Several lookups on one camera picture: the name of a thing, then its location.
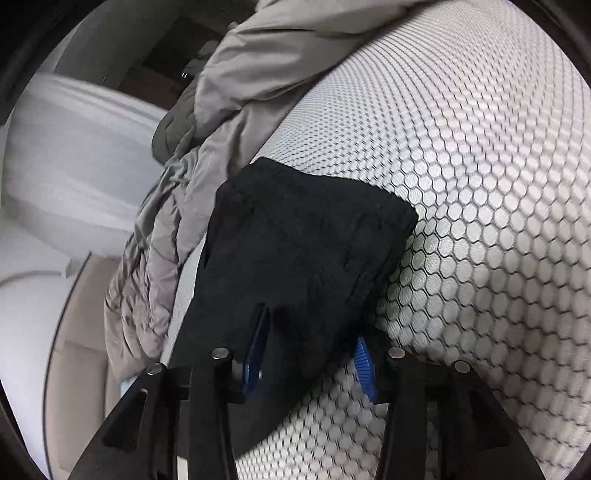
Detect black pants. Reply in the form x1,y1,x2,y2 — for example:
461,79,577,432
168,157,419,462

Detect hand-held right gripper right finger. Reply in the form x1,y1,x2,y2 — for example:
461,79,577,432
353,337,546,480

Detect dark wooden cabinet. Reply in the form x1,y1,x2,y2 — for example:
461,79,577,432
120,9,223,93

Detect white rounded furniture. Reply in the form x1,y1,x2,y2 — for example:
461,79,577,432
0,76,168,259

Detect beige upholstered bed frame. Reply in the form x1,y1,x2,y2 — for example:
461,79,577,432
44,256,125,464

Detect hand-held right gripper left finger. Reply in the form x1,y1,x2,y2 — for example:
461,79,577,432
69,307,271,480

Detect grey duvet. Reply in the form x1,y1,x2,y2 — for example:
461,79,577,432
104,0,435,384

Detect white honeycomb patterned mattress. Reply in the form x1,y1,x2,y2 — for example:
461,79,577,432
159,7,591,480

